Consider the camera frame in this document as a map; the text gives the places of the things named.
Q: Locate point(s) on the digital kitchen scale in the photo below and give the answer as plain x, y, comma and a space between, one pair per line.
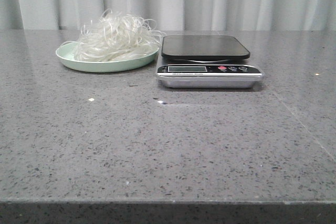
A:
205, 61

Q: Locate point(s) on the white vermicelli bundle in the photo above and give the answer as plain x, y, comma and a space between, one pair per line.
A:
117, 37

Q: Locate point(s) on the pale green round plate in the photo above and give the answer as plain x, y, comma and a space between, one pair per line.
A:
65, 54

